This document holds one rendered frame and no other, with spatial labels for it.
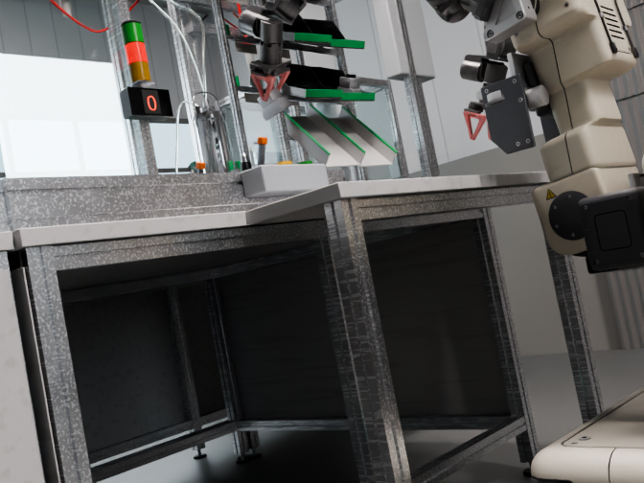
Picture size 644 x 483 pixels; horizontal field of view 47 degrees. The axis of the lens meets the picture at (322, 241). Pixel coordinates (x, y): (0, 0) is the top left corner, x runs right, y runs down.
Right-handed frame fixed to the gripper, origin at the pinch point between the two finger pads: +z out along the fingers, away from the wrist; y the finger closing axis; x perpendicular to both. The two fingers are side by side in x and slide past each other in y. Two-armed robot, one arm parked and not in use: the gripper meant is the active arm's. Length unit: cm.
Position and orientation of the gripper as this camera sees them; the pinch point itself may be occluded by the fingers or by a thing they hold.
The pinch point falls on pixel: (269, 95)
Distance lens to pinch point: 198.5
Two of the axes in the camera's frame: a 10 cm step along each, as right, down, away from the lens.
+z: -0.6, 8.6, 5.1
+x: 8.5, 3.1, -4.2
